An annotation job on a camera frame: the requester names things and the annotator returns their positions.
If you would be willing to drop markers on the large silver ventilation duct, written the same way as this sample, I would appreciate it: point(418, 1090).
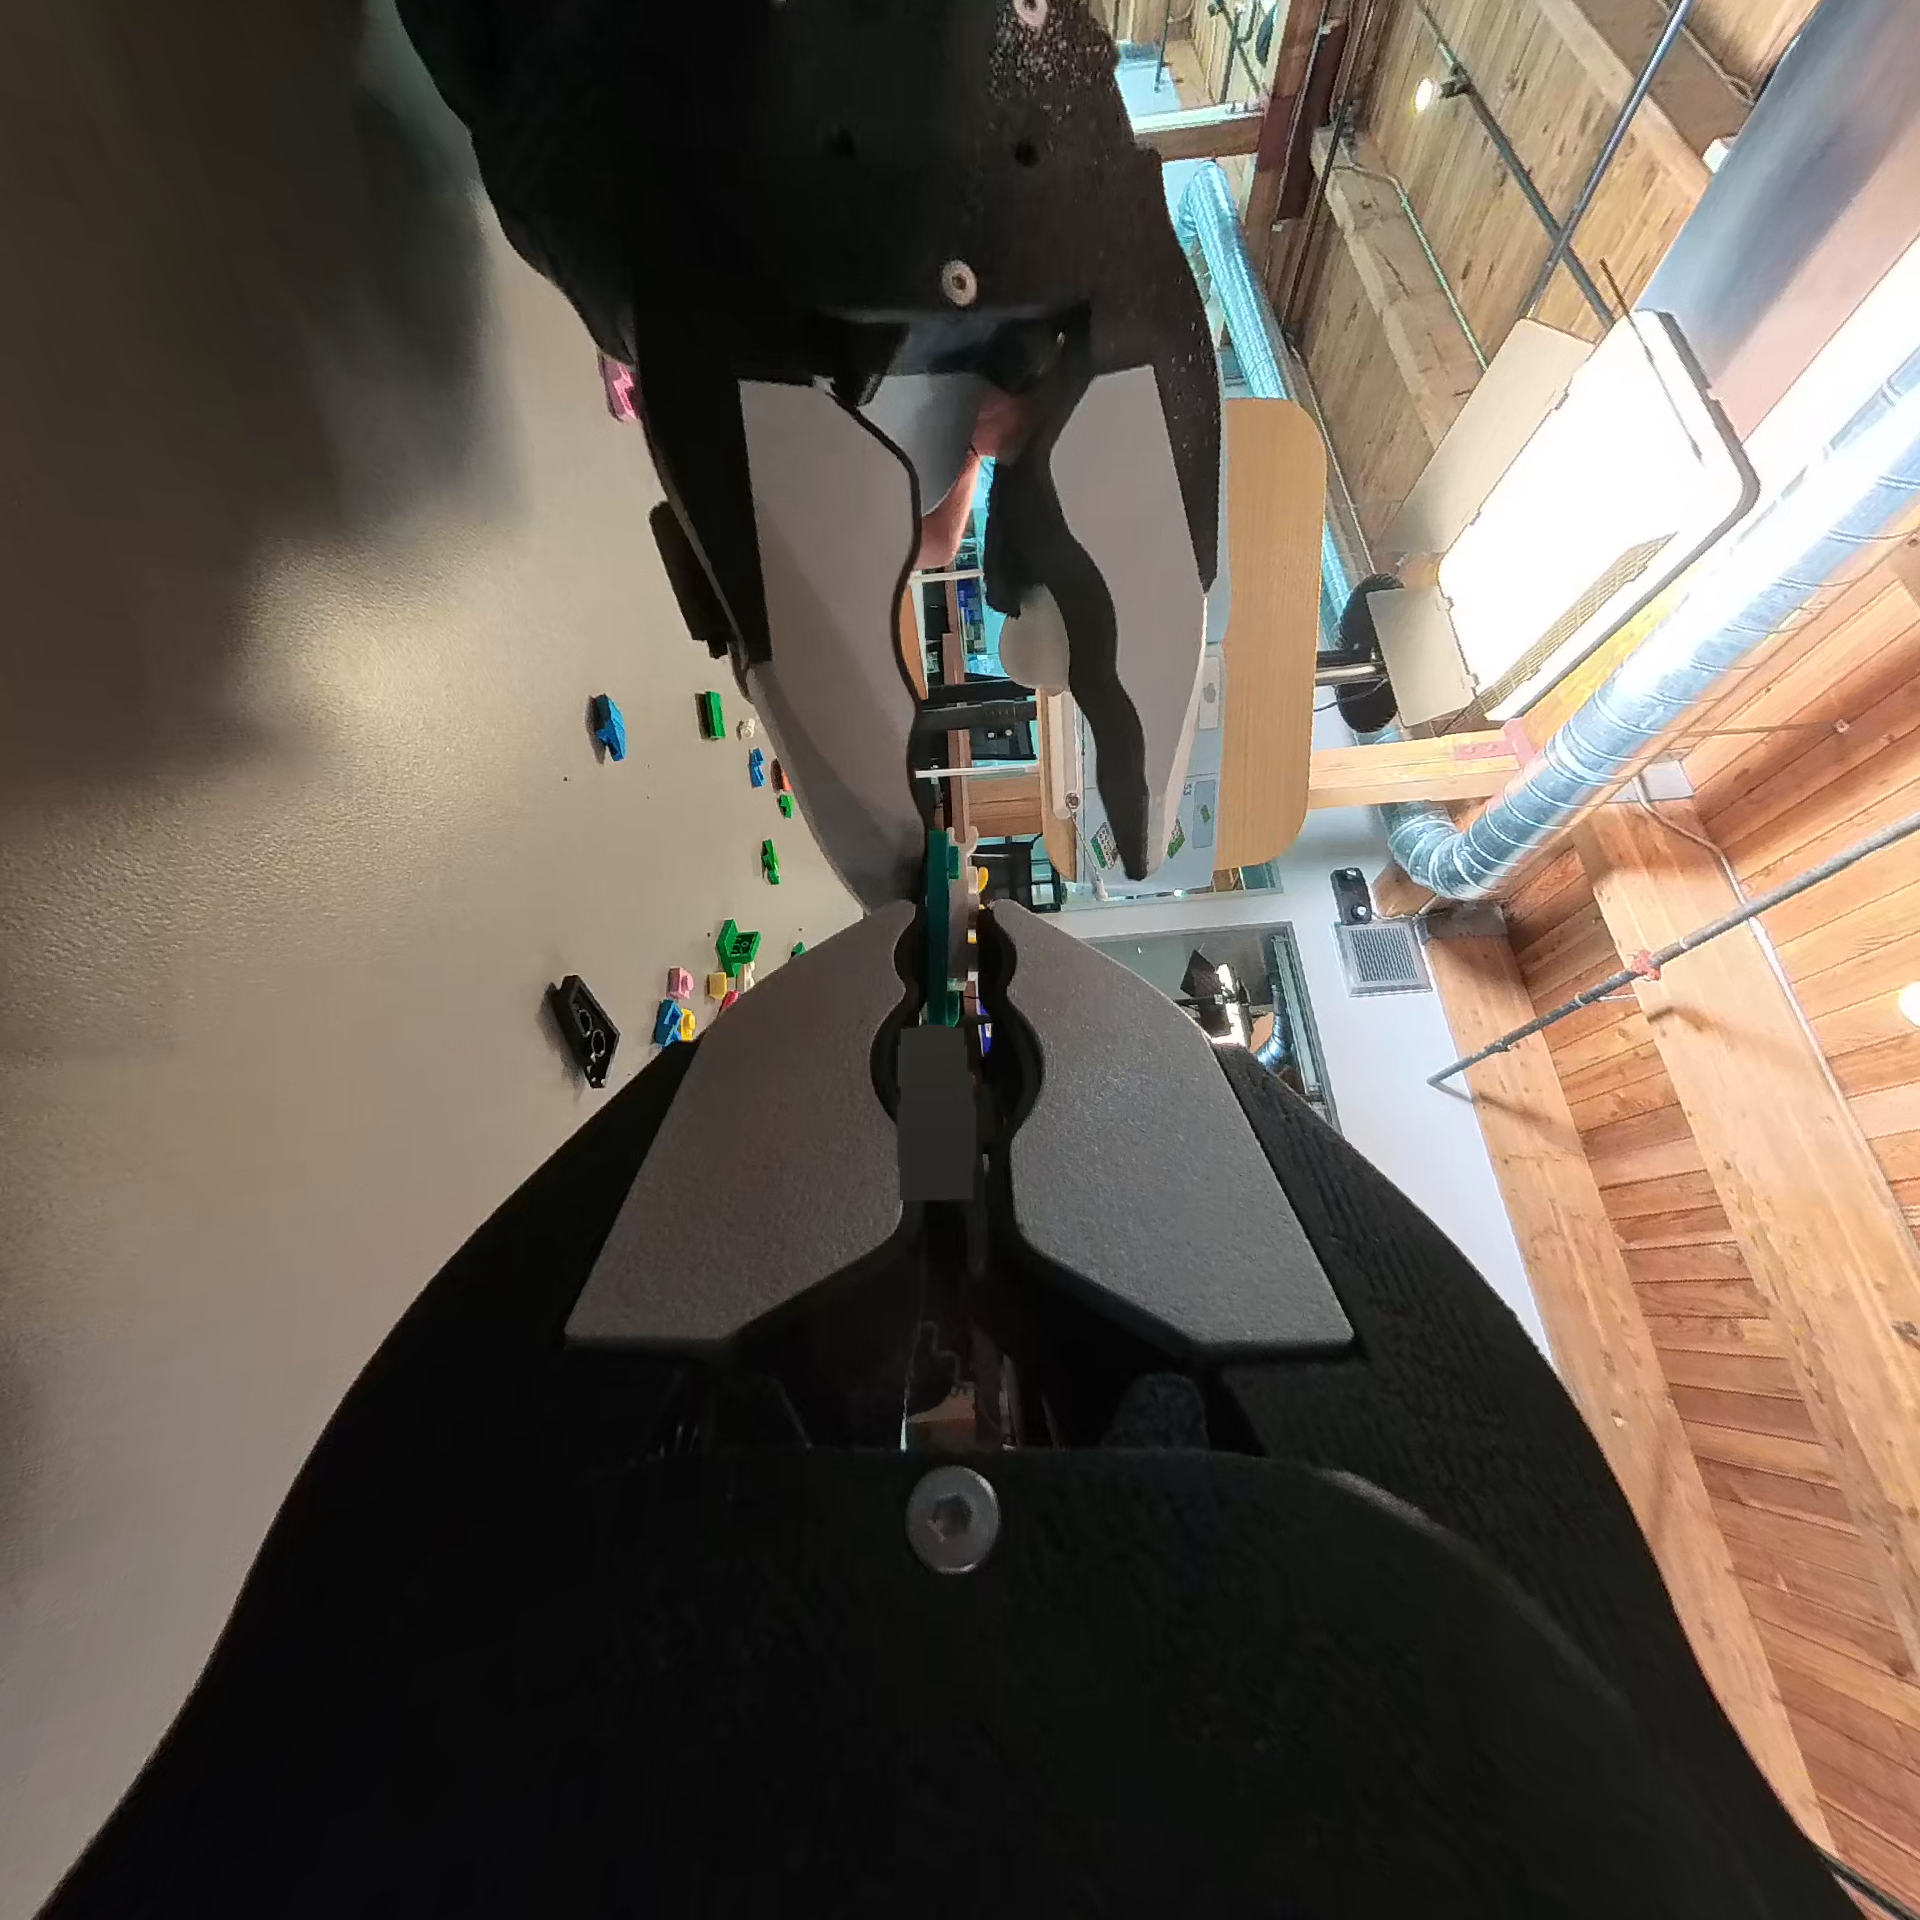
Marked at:
point(1650, 674)

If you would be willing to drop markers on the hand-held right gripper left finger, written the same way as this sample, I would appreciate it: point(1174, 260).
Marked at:
point(750, 1154)

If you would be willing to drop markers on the grey hanging panel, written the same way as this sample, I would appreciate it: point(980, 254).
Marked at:
point(1800, 180)

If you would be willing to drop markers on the scattered colourful toy bricks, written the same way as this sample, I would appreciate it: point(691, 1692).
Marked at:
point(733, 944)

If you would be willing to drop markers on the person's left hand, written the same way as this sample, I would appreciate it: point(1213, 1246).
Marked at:
point(954, 518)

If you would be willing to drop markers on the wooden table top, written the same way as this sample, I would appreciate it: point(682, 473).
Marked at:
point(1270, 630)

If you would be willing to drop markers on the ceiling spot lamp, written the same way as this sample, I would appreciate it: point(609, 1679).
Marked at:
point(1428, 92)

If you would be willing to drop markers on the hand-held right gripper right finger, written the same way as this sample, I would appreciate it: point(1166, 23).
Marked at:
point(1170, 1170)

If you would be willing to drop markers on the grey square panel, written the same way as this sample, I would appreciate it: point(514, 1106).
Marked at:
point(1418, 651)

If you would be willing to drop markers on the black toy brick plate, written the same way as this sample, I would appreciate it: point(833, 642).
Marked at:
point(585, 1028)

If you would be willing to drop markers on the green toy brick baseplate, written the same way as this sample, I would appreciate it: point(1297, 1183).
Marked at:
point(940, 931)

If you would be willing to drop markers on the pink toy brick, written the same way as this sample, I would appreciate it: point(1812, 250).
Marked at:
point(617, 394)

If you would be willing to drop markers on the bright ceiling light panel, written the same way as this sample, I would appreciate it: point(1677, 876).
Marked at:
point(1588, 524)

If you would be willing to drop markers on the beige hanging panel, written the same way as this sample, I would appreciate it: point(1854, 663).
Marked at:
point(1500, 435)

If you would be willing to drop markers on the black round fixture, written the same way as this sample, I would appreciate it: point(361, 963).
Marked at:
point(1353, 599)

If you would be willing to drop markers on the wooden post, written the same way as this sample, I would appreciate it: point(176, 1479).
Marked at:
point(1394, 776)

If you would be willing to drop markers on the wall vent grille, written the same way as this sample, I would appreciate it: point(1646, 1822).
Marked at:
point(1380, 956)

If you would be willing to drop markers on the black metal rod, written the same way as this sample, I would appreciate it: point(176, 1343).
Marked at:
point(1650, 960)

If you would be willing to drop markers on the glass partition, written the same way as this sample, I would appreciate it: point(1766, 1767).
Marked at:
point(1200, 991)

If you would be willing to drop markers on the grey desk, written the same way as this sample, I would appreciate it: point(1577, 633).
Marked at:
point(224, 902)

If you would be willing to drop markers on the red metal bracket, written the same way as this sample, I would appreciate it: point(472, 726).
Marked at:
point(1507, 743)

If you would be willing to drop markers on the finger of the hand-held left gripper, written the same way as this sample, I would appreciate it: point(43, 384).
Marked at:
point(1148, 540)
point(825, 599)

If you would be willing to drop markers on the printed instruction sheet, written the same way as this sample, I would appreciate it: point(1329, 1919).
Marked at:
point(1195, 820)

